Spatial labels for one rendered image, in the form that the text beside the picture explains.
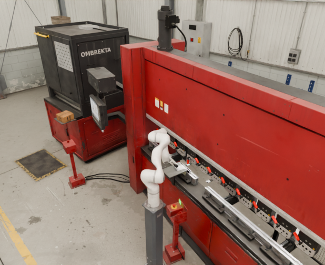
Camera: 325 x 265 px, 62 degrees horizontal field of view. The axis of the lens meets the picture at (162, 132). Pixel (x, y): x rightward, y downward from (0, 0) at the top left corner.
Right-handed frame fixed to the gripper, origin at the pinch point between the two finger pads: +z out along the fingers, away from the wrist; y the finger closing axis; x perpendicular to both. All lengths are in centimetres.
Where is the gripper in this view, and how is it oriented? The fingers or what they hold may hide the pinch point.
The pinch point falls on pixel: (175, 164)
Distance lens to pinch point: 328.9
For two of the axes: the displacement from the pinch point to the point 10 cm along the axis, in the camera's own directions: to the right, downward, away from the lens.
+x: -6.9, 7.2, 0.3
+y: -4.4, -4.6, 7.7
